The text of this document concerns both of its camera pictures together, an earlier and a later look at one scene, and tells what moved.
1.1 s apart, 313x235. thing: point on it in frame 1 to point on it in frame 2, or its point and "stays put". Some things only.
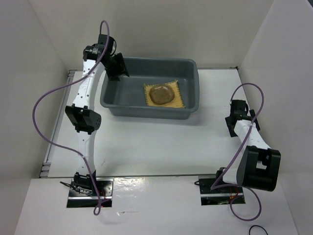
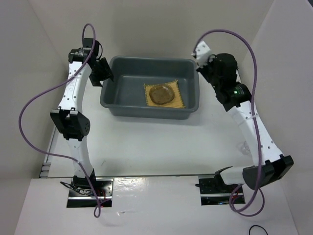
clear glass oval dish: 161,94 stays put
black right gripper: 232,133 to 202,69
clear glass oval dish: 162,94 stays put
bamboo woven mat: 177,101 stays put
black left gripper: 121,65 to 95,80
